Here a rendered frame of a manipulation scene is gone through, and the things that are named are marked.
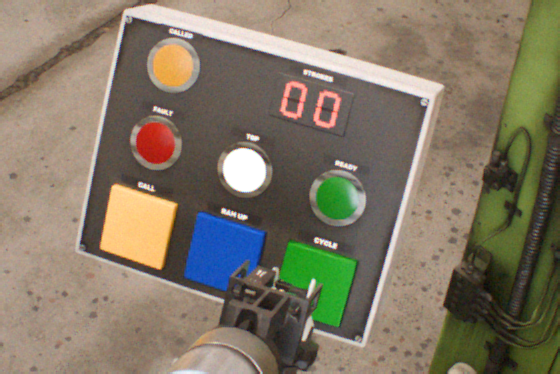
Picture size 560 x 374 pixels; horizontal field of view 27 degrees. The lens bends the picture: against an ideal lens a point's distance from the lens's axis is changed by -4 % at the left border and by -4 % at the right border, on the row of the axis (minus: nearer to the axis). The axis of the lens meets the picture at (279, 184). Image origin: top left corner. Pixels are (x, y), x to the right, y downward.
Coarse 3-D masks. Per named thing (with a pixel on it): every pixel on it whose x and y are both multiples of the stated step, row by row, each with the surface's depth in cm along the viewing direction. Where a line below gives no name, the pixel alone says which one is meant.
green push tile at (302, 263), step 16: (288, 256) 122; (304, 256) 122; (320, 256) 121; (336, 256) 121; (288, 272) 123; (304, 272) 122; (320, 272) 122; (336, 272) 121; (352, 272) 121; (304, 288) 123; (336, 288) 122; (320, 304) 122; (336, 304) 122; (320, 320) 123; (336, 320) 122
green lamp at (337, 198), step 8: (320, 184) 120; (328, 184) 120; (336, 184) 120; (344, 184) 120; (352, 184) 119; (320, 192) 120; (328, 192) 120; (336, 192) 120; (344, 192) 120; (352, 192) 119; (320, 200) 120; (328, 200) 120; (336, 200) 120; (344, 200) 120; (352, 200) 120; (320, 208) 121; (328, 208) 120; (336, 208) 120; (344, 208) 120; (352, 208) 120; (328, 216) 121; (336, 216) 120; (344, 216) 120
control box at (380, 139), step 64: (128, 64) 123; (256, 64) 119; (320, 64) 118; (128, 128) 125; (192, 128) 123; (256, 128) 121; (320, 128) 119; (384, 128) 118; (192, 192) 124; (256, 192) 122; (384, 192) 119; (384, 256) 120
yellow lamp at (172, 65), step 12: (168, 48) 121; (180, 48) 121; (156, 60) 122; (168, 60) 121; (180, 60) 121; (156, 72) 122; (168, 72) 122; (180, 72) 121; (168, 84) 122; (180, 84) 122
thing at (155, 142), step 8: (144, 128) 124; (152, 128) 123; (160, 128) 123; (144, 136) 124; (152, 136) 124; (160, 136) 123; (168, 136) 123; (136, 144) 124; (144, 144) 124; (152, 144) 124; (160, 144) 124; (168, 144) 123; (144, 152) 124; (152, 152) 124; (160, 152) 124; (168, 152) 124; (152, 160) 124; (160, 160) 124
